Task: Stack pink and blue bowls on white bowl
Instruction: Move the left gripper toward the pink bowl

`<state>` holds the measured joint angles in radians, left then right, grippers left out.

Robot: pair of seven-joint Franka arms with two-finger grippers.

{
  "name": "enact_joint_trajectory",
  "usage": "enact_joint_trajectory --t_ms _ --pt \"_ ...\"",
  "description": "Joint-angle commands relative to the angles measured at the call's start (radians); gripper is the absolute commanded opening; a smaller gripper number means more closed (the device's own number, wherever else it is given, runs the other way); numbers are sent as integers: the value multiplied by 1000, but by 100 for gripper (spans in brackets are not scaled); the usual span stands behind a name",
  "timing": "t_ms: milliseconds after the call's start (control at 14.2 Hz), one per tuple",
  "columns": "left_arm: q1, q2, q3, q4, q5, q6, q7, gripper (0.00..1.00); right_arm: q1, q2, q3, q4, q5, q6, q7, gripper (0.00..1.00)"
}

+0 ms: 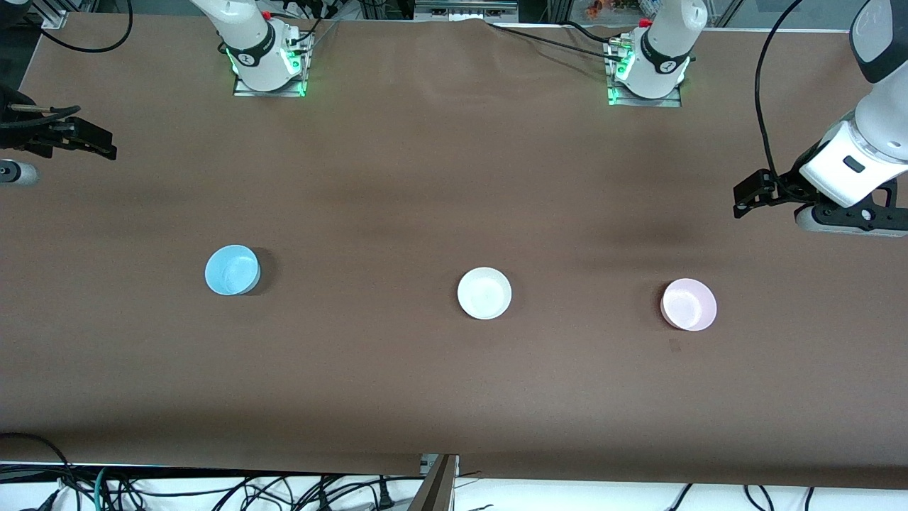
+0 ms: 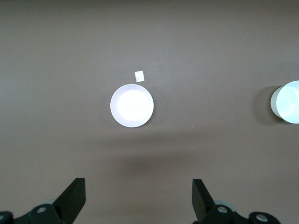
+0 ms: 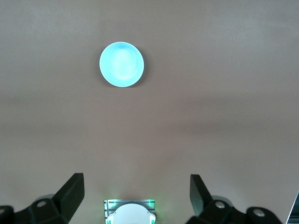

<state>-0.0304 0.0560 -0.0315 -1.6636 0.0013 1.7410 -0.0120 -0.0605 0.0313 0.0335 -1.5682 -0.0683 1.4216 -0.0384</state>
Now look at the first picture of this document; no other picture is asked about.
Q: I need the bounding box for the pink bowl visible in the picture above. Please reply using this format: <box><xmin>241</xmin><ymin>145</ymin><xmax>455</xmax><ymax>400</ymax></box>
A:
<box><xmin>660</xmin><ymin>278</ymin><xmax>717</xmax><ymax>332</ymax></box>

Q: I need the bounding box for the blue bowl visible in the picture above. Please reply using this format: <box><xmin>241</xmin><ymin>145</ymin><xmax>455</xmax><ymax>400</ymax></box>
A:
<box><xmin>205</xmin><ymin>244</ymin><xmax>261</xmax><ymax>296</ymax></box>

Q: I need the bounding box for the white bowl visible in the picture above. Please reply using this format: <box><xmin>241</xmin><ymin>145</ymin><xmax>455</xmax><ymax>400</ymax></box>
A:
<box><xmin>457</xmin><ymin>267</ymin><xmax>512</xmax><ymax>320</ymax></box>

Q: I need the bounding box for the brown table cover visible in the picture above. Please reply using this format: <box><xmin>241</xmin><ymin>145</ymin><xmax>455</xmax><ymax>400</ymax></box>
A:
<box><xmin>0</xmin><ymin>13</ymin><xmax>908</xmax><ymax>490</ymax></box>

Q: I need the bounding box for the silver metal box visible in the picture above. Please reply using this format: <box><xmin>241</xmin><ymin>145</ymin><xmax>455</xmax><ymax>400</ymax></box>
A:
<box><xmin>415</xmin><ymin>0</ymin><xmax>519</xmax><ymax>22</ymax></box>

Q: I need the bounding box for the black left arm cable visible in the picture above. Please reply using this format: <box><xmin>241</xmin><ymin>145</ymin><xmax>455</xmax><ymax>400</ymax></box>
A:
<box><xmin>754</xmin><ymin>0</ymin><xmax>806</xmax><ymax>182</ymax></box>

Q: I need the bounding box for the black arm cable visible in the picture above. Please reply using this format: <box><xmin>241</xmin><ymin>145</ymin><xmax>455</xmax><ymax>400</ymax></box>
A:
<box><xmin>32</xmin><ymin>0</ymin><xmax>134</xmax><ymax>54</ymax></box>
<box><xmin>754</xmin><ymin>0</ymin><xmax>806</xmax><ymax>182</ymax></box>

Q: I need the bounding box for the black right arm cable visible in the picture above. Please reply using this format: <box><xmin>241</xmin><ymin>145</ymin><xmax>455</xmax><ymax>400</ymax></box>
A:
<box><xmin>32</xmin><ymin>0</ymin><xmax>134</xmax><ymax>54</ymax></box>

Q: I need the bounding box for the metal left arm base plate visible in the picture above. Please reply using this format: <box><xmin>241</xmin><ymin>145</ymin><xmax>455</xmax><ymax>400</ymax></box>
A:
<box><xmin>607</xmin><ymin>39</ymin><xmax>683</xmax><ymax>109</ymax></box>

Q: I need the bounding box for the black cable on table cover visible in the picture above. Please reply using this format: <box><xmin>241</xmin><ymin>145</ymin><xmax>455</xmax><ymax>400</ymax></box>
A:
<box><xmin>486</xmin><ymin>21</ymin><xmax>618</xmax><ymax>56</ymax></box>

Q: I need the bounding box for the thick black curved cable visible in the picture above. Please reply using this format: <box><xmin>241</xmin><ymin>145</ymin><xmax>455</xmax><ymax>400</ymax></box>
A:
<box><xmin>0</xmin><ymin>433</ymin><xmax>72</xmax><ymax>490</ymax></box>

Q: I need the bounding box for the aluminium profile post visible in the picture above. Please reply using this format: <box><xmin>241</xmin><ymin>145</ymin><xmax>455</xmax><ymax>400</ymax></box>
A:
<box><xmin>408</xmin><ymin>454</ymin><xmax>459</xmax><ymax>511</ymax></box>

